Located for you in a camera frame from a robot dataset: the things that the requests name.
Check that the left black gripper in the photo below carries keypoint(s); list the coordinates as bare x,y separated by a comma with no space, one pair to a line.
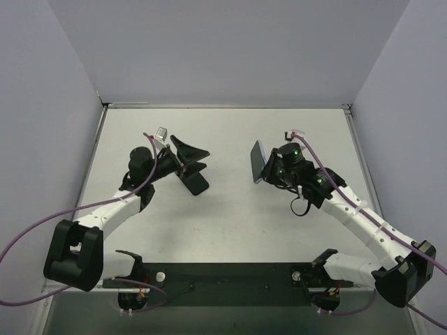
179,165

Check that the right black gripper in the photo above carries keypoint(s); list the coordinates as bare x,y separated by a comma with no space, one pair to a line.
271,165

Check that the black phone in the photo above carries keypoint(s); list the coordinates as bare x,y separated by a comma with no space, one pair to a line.
195,183

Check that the teal phone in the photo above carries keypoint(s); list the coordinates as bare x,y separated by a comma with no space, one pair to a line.
258,162

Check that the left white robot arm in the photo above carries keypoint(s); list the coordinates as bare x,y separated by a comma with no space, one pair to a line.
76,255

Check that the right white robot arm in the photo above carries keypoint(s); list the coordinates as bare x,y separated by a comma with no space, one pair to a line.
401,267

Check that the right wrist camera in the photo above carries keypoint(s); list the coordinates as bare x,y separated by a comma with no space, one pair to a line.
294,135

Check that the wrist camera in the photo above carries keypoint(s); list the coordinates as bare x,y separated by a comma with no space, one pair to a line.
294,135
161,134

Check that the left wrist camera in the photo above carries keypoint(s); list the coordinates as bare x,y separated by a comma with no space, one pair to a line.
161,134

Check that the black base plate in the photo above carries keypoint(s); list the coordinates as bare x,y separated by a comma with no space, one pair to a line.
239,284

